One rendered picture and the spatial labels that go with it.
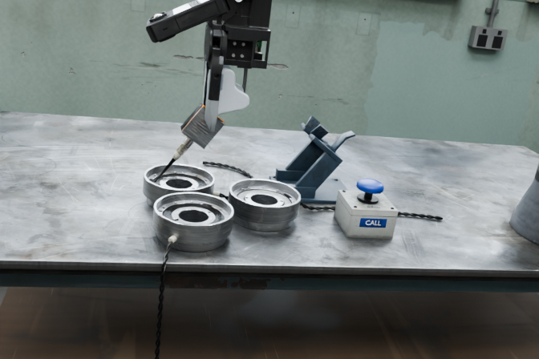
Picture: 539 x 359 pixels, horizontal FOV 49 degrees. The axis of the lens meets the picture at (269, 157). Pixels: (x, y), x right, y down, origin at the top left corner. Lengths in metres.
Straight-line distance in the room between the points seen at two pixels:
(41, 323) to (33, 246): 0.32
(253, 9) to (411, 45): 1.85
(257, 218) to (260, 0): 0.30
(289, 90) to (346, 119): 0.29
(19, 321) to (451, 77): 2.12
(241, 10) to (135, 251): 0.35
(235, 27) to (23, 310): 0.61
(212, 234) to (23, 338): 0.41
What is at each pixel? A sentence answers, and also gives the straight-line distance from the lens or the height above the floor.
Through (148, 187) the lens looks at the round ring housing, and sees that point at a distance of 0.86.
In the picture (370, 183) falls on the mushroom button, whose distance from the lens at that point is 0.86.
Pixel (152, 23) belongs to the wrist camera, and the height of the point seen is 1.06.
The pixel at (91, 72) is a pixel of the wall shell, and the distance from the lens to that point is 2.44.
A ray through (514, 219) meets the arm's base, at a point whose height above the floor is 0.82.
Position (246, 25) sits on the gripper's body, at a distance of 0.82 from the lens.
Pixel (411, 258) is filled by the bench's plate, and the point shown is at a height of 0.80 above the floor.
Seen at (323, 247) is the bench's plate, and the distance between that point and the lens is 0.82.
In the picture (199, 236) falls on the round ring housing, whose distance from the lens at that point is 0.75.
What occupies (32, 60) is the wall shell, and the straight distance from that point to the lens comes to 2.47.
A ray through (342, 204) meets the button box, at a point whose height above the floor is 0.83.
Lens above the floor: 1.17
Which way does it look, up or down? 19 degrees down
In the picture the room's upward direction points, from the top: 7 degrees clockwise
